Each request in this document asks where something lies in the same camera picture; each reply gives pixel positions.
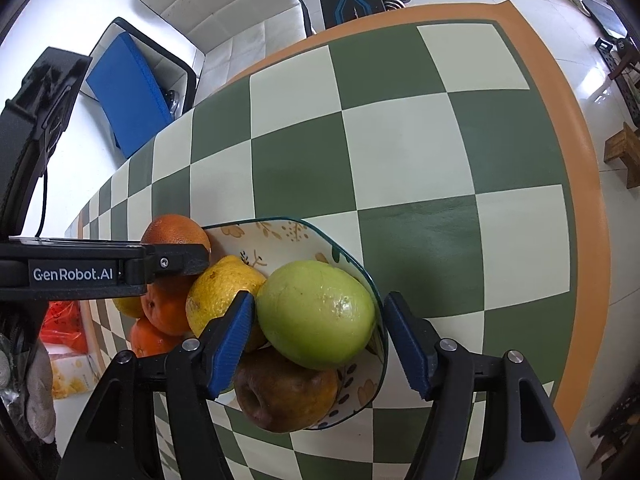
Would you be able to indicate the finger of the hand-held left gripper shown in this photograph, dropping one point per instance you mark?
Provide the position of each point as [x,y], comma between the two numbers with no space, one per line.
[35,105]
[170,261]

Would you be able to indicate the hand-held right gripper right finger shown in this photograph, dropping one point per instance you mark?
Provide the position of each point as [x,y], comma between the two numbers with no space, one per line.
[407,345]

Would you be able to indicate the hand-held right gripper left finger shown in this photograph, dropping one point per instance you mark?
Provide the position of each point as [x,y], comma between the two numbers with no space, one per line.
[232,345]

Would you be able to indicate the orange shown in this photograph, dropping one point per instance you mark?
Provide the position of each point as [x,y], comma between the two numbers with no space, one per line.
[150,341]
[172,230]

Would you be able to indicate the yellow citrus fruit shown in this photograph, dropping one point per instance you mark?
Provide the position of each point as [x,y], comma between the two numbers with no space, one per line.
[220,285]
[127,308]

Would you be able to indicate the floral oval plate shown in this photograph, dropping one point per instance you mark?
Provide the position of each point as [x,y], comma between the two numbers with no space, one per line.
[235,245]

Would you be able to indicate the dark brown apple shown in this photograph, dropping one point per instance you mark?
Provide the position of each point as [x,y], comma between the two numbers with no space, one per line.
[285,395]

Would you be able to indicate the green apple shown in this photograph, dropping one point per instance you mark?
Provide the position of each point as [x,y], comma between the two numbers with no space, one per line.
[315,310]

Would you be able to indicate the red plastic bag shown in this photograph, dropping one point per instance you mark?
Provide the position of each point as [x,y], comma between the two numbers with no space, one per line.
[65,330]

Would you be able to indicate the blue mat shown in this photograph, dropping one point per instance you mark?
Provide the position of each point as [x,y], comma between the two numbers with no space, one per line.
[127,95]

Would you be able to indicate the yellow snack bag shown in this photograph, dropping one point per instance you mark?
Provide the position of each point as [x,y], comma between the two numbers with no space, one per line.
[75,380]

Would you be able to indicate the green white checkered tablecloth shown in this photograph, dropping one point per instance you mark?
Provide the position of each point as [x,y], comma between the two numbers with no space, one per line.
[400,145]

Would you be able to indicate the white padded chair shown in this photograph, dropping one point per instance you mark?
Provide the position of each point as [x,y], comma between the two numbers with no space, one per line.
[225,15]

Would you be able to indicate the small wooden stool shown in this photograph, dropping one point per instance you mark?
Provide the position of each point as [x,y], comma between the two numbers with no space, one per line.
[620,152]

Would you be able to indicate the treadmill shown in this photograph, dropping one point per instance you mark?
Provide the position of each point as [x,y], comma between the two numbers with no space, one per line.
[600,10]

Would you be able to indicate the black perforated rail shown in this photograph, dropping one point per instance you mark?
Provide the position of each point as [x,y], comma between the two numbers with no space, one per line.
[627,92]

